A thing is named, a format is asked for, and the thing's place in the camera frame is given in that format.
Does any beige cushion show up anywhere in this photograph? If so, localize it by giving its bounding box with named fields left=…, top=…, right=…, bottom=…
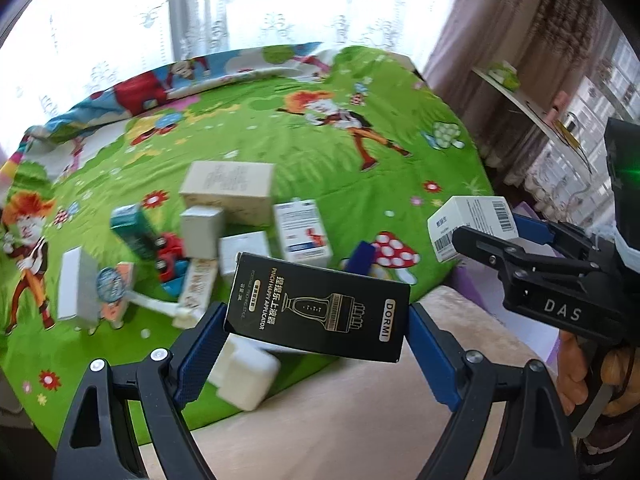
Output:
left=135, top=285, right=576, bottom=480

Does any small white cube box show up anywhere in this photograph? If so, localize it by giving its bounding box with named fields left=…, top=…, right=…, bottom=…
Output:
left=179, top=206, right=225, bottom=258

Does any plain white box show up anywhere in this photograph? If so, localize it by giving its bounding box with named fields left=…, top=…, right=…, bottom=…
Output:
left=217, top=232, right=273, bottom=281

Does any white and blue medicine box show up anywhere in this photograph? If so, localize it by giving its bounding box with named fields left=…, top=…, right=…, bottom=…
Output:
left=272, top=199, right=335, bottom=267

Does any brown curtain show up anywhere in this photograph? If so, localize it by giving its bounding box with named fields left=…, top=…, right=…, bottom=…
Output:
left=422, top=0, right=626, bottom=201

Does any dark blue box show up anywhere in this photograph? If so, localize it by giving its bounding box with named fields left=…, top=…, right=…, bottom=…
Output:
left=348, top=241, right=377, bottom=277

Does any white tube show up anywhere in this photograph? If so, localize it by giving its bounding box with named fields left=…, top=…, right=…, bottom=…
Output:
left=130, top=292, right=203, bottom=331

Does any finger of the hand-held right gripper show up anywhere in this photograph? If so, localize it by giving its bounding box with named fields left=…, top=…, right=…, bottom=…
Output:
left=512, top=214, right=602, bottom=259
left=452, top=225, right=598, bottom=282

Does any green item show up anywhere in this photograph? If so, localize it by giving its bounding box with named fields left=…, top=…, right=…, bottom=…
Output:
left=487, top=60, right=521, bottom=92

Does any white lace curtain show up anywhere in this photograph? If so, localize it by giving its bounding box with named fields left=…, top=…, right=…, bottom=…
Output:
left=0, top=0, right=461, bottom=131

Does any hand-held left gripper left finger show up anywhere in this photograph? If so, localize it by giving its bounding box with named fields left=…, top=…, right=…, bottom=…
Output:
left=52, top=302, right=231, bottom=480

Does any grey box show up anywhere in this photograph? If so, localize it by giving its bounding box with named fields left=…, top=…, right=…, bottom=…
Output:
left=56, top=246, right=106, bottom=323

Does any white foam block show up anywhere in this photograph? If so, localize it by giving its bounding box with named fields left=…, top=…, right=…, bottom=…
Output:
left=207, top=335, right=282, bottom=411

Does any black box with gold print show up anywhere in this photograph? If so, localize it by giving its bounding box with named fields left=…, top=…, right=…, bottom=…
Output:
left=223, top=252, right=412, bottom=365

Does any long cream box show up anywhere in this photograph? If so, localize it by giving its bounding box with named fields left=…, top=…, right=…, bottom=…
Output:
left=177, top=257, right=221, bottom=311

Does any large beige box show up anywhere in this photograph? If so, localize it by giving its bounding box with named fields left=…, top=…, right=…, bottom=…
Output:
left=179, top=161, right=276, bottom=227

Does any teal box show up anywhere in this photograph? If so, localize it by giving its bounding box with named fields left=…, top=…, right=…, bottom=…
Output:
left=110, top=203, right=163, bottom=261

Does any red toy car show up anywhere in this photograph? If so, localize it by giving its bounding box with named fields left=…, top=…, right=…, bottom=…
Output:
left=155, top=232, right=193, bottom=301

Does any white wall shelf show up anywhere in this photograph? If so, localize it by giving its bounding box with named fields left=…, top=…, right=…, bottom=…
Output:
left=472, top=65, right=601, bottom=171

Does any white box with barcode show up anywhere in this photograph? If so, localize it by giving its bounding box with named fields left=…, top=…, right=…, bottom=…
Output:
left=427, top=196, right=520, bottom=263

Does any orange package with blue circle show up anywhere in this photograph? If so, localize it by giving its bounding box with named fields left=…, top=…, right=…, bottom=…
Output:
left=95, top=261, right=138, bottom=331

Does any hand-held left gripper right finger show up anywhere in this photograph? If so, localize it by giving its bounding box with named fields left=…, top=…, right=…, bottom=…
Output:
left=407, top=302, right=581, bottom=480

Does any person's right hand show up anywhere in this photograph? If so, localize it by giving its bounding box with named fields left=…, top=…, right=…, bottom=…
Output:
left=556, top=332, right=640, bottom=418

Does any green cartoon printed blanket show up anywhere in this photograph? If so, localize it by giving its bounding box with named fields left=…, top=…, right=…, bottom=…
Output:
left=0, top=42, right=496, bottom=448

